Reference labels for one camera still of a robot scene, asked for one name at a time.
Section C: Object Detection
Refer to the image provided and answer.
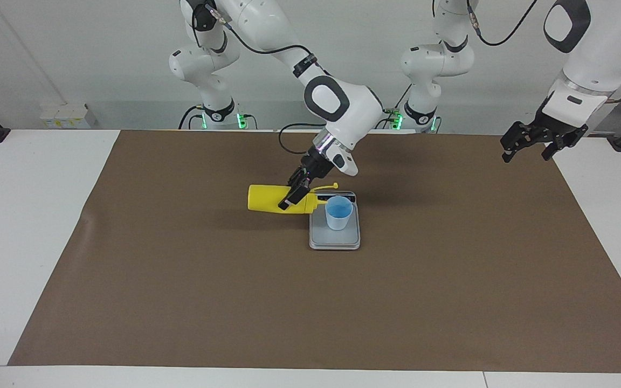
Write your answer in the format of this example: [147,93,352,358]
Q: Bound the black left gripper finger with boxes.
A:
[500,122,532,163]
[541,125,589,161]

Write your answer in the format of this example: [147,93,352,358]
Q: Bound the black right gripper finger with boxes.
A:
[278,187,309,211]

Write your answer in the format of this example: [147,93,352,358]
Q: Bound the yellow squeeze bottle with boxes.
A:
[247,182,339,215]

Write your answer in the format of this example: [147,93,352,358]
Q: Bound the light blue plastic cup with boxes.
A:
[325,196,354,231]

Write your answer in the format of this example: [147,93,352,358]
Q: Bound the silver digital kitchen scale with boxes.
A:
[309,191,361,251]

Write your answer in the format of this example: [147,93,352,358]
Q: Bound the brown table mat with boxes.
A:
[8,129,621,373]

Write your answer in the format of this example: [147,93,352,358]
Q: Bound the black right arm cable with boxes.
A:
[192,0,328,158]

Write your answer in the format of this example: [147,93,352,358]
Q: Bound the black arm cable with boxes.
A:
[467,0,621,104]
[192,0,328,158]

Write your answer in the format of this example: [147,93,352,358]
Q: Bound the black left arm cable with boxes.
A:
[467,0,621,104]

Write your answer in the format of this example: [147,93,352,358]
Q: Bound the black left base cables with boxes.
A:
[383,84,413,130]

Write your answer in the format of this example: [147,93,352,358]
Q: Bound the black right base cable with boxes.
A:
[178,105,206,130]

